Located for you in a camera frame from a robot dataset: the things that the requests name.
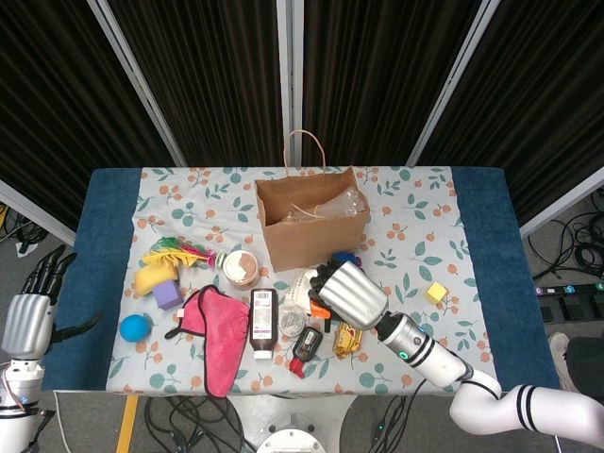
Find purple cube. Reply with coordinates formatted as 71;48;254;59
152;278;184;311

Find blue toy block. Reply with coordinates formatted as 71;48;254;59
329;252;362;270

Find clear round paperclip box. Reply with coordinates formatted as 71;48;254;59
278;310;307;337

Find dark trouser leg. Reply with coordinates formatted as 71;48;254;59
565;337;604;393

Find gold snack package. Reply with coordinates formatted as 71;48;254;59
331;323;363;361

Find thin white cable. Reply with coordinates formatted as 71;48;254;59
52;390;68;453

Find yellow pink feather toy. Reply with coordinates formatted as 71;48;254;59
141;237;227;271

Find white orange snack bag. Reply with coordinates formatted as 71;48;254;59
282;268;331;322

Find brown paper bag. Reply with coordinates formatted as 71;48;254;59
254;129;372;274

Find black bottle red cap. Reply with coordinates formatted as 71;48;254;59
288;326;324;379

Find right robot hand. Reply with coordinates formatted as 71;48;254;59
307;260;392;331

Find blue ball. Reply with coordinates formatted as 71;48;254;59
119;313;155;342

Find black floor cable tangle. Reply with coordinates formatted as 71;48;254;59
526;188;604;284
0;202;48;259
141;394;246;453

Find white sneaker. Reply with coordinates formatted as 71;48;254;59
548;332;572;374

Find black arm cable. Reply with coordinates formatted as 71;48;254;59
405;377;428;402

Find pink cloth black trim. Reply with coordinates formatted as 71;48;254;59
164;284;251;400

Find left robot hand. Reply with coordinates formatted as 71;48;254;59
2;243;103;362

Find clear jar rubber bands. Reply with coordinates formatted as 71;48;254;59
222;249;260;290

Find brown bottle white cap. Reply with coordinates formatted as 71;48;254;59
248;287;279;361

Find blue table cover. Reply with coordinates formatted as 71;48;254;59
42;167;561;393

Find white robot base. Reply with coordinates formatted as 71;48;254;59
225;392;361;453

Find yellow banana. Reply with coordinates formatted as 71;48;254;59
133;263;180;299

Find floral print tablecloth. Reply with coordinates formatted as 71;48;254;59
106;165;499;395

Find black pleated partition panel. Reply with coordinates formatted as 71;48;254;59
0;0;188;246
87;0;303;169
408;0;604;237
277;0;501;169

